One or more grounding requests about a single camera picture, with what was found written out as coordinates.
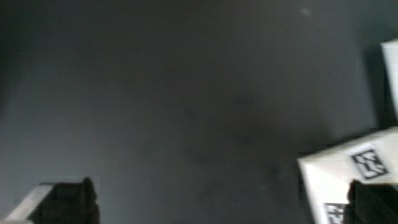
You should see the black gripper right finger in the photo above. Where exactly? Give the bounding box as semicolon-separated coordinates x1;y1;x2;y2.
343;180;398;224

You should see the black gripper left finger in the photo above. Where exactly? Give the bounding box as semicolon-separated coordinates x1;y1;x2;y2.
0;176;101;224

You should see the white right border wall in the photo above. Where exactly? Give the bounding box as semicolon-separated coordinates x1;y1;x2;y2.
382;38;398;118

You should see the white marker sheet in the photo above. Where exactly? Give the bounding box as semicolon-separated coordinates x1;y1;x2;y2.
298;127;398;224

